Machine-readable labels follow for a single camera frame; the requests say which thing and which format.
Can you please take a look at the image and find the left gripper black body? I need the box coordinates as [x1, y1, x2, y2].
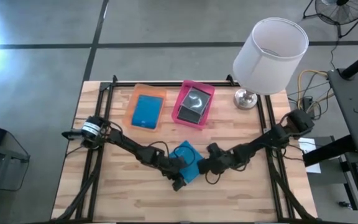
[159, 155, 186, 180]

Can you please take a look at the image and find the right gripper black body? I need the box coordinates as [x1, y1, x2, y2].
[207, 142, 236, 174]

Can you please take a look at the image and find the pink translucent plastic bin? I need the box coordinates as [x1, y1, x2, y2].
[171, 79, 216, 131]

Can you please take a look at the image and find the orange translucent plastic bin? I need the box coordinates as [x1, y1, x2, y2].
[126, 83, 167, 131]

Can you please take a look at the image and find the white paper sheet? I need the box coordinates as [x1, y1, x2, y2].
[298, 138, 322, 174]

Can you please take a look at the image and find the black power strip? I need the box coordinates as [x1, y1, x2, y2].
[301, 95, 314, 113]

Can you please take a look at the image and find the black desk beam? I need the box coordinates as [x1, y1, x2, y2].
[302, 134, 354, 167]

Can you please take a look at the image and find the table lamp white shade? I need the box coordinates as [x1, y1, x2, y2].
[232, 17, 310, 110]

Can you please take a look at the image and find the dark grey desk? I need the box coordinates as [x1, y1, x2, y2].
[326, 68, 358, 156]

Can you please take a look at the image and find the black floor fan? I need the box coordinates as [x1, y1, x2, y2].
[302, 0, 358, 39]

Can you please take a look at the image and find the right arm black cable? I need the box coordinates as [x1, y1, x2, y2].
[205, 170, 223, 185]

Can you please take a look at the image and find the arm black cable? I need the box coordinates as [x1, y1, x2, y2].
[147, 141, 198, 167]
[205, 170, 223, 185]

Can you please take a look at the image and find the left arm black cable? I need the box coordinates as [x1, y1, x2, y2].
[147, 141, 198, 167]

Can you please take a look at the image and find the yellow cable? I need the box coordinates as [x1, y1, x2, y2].
[296, 69, 329, 110]

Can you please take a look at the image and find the black wire side table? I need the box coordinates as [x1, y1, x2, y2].
[0, 130, 30, 192]

